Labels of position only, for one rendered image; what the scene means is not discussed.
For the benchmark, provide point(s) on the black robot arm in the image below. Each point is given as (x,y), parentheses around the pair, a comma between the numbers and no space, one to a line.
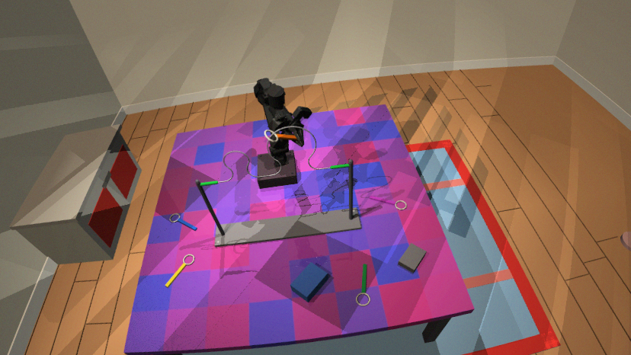
(272,98)

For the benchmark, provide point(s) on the blue rectangular block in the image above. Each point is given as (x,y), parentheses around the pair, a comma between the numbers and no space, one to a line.
(309,281)

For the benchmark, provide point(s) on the orange handle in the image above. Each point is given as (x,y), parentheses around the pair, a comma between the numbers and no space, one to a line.
(279,136)

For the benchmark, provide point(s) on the blue-handled metal ring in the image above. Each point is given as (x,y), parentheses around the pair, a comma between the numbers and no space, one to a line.
(183,222)

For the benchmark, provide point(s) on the green flat bar with grey loop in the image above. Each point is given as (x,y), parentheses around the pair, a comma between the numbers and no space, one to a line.
(363,285)

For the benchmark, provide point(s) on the yellow stick with grey loop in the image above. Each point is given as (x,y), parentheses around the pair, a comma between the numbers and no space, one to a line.
(179,270)

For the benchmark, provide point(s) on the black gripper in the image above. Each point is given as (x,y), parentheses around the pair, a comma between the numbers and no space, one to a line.
(299,112)

